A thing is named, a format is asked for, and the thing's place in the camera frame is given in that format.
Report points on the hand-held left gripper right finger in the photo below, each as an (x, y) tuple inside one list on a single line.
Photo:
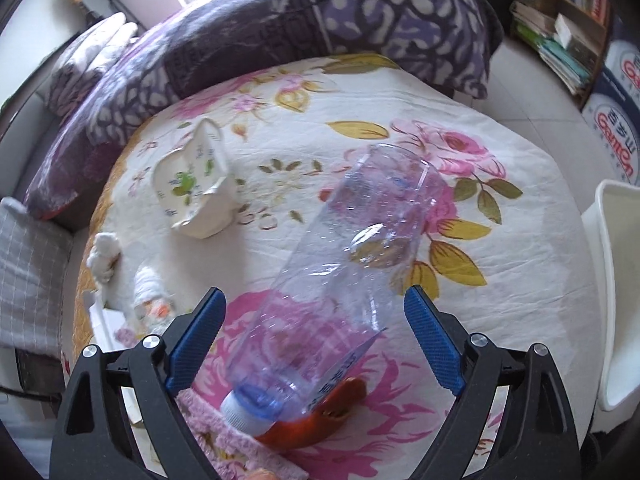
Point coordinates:
[(432, 340)]

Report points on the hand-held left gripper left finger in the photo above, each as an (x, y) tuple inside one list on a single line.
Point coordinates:
[(200, 335)]

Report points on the white tissue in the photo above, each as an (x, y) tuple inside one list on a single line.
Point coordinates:
[(102, 257), (150, 290)]

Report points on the white paper box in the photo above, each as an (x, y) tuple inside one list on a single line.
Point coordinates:
[(107, 325)]

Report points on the clear plastic bottle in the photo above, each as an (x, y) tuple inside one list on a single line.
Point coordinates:
[(320, 270)]

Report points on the orange red snack wrapper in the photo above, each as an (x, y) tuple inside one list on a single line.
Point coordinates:
[(300, 430)]

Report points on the white paper carton green print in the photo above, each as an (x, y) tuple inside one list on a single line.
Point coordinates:
[(195, 195)]

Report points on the white plastic trash bin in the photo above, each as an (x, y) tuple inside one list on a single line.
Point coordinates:
[(620, 285)]

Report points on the floral bed sheet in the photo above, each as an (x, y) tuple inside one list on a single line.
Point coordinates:
[(500, 285)]

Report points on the pink knitted cloth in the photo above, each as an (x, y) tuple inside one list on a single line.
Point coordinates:
[(235, 445)]

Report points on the grey checked cushion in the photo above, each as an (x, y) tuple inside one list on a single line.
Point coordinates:
[(30, 280)]

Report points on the blue printed water carton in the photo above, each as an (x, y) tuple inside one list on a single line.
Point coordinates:
[(617, 145), (625, 65)]

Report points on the folded floral quilt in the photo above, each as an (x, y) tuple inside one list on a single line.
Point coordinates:
[(90, 55)]

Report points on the stack of flat books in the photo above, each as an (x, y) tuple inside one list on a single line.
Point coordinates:
[(550, 55)]

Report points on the purple patterned blanket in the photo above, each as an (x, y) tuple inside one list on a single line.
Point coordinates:
[(240, 25)]

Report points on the black metal coat rack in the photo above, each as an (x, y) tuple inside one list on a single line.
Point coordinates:
[(107, 10)]

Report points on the wooden bookshelf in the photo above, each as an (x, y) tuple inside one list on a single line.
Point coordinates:
[(595, 35)]

